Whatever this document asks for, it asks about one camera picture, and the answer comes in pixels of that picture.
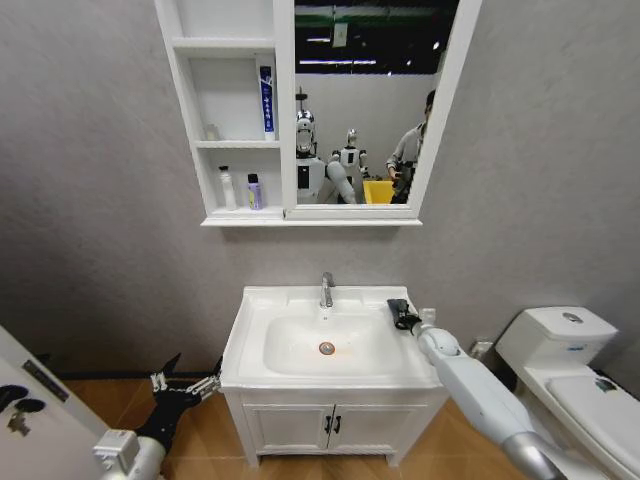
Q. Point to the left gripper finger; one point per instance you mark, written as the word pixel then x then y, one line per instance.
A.
pixel 162 377
pixel 207 385

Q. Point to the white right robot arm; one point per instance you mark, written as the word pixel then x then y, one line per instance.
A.
pixel 475 385

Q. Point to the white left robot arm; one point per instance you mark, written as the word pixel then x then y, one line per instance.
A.
pixel 125 452

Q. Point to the white vanity cabinet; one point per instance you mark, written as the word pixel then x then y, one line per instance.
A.
pixel 290 425

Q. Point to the white ceramic washbasin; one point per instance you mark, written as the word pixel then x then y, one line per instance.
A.
pixel 300 345

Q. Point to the cabinet mirror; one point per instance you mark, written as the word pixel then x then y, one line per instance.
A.
pixel 370 110

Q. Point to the chrome faucet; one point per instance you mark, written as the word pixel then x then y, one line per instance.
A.
pixel 326 292

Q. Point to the copper basin drain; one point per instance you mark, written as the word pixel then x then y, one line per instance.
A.
pixel 326 348

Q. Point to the metal door lock plate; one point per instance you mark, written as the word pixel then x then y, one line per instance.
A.
pixel 46 381

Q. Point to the yellow bin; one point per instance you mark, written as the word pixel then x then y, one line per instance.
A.
pixel 377 192

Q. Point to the white door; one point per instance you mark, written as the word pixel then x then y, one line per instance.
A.
pixel 30 450

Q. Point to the bunch of keys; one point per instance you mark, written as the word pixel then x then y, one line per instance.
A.
pixel 19 422

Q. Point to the person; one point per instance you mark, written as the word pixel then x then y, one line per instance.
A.
pixel 407 150

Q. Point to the white toilet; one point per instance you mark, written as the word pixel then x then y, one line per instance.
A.
pixel 565 350

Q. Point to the chrome toilet flush button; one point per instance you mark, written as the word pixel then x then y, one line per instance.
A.
pixel 571 316

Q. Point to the purple bottle with black cap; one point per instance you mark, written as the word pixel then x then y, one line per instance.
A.
pixel 254 195

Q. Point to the white bottle with black cap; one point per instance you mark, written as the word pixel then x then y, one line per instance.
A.
pixel 227 192

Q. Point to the blue and white toothpaste tube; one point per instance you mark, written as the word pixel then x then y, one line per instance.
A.
pixel 267 105

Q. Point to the wall water valve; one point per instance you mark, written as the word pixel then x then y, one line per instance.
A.
pixel 483 348

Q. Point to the white wall cabinet with shelves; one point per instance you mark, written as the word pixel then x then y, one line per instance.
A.
pixel 227 47

